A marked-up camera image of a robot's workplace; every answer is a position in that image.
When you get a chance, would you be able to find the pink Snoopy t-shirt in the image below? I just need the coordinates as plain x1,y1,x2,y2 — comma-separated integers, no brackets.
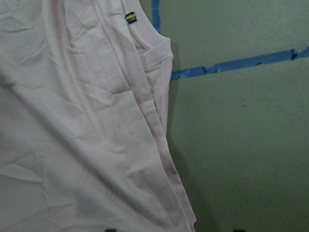
0,0,196,232

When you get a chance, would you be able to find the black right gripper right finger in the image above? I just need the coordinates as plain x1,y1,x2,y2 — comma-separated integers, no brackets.
233,229,245,232

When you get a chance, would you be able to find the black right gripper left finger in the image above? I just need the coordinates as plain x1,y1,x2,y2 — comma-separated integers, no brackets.
105,228,117,232

